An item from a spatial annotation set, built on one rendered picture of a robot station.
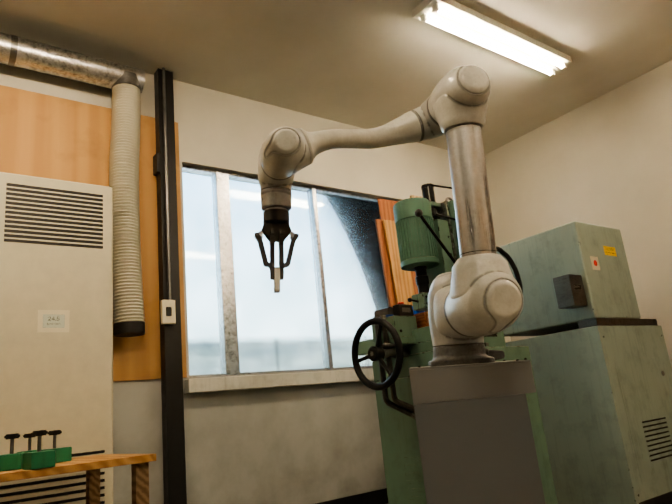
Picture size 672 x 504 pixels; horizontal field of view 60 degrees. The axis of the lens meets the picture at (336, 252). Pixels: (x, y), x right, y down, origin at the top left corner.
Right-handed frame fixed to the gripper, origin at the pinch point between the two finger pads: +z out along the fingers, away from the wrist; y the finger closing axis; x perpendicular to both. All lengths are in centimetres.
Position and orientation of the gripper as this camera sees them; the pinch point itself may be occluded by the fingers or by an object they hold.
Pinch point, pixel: (276, 280)
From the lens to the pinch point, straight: 166.2
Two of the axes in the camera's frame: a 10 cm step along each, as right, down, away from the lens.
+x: 2.1, -2.1, -9.6
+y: -9.8, -0.1, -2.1
